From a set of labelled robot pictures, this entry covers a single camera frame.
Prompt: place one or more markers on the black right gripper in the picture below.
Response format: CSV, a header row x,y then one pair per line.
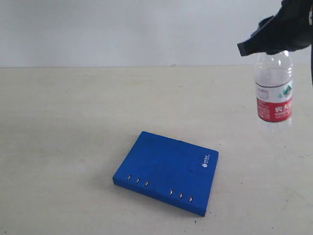
x,y
293,32

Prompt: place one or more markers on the clear water bottle red label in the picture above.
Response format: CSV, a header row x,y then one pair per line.
x,y
273,78

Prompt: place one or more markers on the blue ring binder notebook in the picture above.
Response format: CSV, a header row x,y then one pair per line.
x,y
171,171

